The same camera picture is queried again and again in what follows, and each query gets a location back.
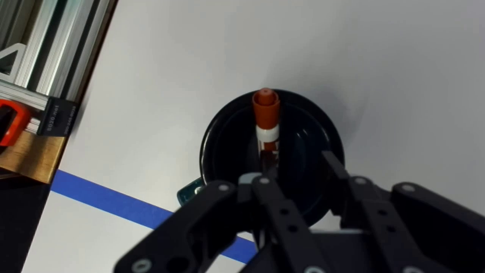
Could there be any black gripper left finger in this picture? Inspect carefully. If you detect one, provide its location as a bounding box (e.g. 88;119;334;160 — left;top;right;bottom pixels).
112;172;328;273

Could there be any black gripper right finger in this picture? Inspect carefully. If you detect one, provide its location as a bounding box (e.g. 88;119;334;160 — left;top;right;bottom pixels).
320;149;485;273

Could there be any red and white marker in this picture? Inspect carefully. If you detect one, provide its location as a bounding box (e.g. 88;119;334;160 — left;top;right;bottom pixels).
250;88;282;173

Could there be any dark teal cup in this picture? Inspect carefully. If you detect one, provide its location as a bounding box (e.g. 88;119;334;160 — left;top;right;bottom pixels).
176;90;346;229

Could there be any short blue tape strip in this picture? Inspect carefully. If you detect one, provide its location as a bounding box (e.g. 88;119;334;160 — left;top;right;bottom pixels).
50;169;259;264

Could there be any brown wooden board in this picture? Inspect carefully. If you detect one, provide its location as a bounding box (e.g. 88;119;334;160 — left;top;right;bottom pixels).
0;129;68;185

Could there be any orange clamp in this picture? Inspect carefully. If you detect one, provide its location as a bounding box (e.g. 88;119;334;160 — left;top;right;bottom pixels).
0;99;34;149

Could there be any black rail end bracket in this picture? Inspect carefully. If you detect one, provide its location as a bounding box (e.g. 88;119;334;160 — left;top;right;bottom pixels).
35;96;79;137

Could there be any aluminium rail frame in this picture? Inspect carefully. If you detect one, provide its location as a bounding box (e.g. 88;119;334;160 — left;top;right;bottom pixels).
0;0;118;120

